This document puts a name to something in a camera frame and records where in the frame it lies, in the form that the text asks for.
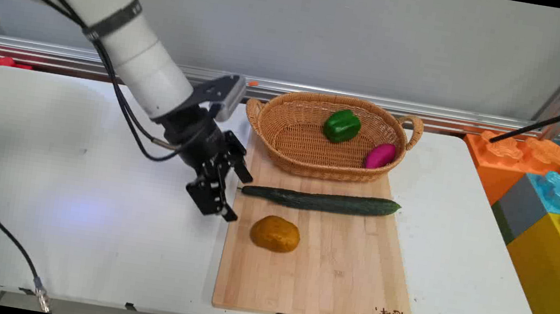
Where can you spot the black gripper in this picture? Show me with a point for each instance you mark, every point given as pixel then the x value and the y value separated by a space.
pixel 195 137

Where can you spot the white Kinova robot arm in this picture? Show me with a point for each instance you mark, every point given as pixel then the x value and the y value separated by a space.
pixel 112 24

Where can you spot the brown potato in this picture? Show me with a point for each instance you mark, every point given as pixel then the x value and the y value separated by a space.
pixel 275 233

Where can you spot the woven wicker basket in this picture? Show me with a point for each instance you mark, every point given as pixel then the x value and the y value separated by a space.
pixel 309 144

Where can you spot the long green cucumber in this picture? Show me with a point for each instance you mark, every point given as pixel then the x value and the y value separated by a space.
pixel 320 200

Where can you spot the bamboo cutting board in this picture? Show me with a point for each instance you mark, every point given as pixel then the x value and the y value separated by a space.
pixel 319 250

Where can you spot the green bell pepper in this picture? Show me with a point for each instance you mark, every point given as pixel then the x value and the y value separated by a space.
pixel 342 126

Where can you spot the magenta sweet potato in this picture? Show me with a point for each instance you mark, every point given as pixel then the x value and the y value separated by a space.
pixel 380 156

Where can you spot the orange giant building block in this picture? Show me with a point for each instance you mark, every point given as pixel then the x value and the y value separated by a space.
pixel 505 156

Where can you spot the grey giant building block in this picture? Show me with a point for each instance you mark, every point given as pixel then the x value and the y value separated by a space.
pixel 519 210

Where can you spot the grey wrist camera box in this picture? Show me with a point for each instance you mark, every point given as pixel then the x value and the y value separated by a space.
pixel 227 94

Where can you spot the aluminium frame rail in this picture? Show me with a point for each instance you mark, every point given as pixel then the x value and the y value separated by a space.
pixel 289 91

